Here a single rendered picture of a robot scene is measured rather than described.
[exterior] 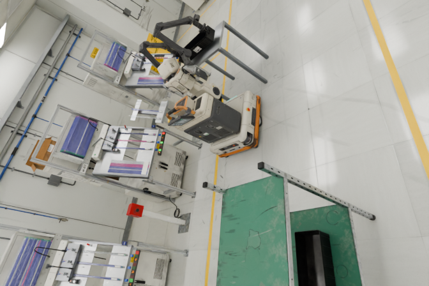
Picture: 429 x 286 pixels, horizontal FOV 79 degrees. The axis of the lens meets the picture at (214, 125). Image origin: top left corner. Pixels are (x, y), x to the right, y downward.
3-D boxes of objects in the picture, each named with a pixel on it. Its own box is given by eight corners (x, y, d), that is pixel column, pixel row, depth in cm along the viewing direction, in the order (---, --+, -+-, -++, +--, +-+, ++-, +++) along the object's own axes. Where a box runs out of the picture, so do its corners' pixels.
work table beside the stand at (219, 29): (267, 82, 324) (218, 48, 284) (230, 103, 375) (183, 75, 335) (269, 55, 346) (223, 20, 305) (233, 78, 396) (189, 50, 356)
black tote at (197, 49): (186, 64, 334) (178, 60, 328) (188, 54, 342) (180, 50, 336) (213, 41, 292) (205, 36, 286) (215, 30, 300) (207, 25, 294)
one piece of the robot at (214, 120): (248, 137, 283) (184, 103, 241) (216, 149, 322) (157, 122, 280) (250, 111, 299) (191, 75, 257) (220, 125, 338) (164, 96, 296)
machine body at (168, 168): (189, 152, 410) (154, 138, 379) (182, 196, 373) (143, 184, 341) (168, 163, 454) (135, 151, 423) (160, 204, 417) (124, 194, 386)
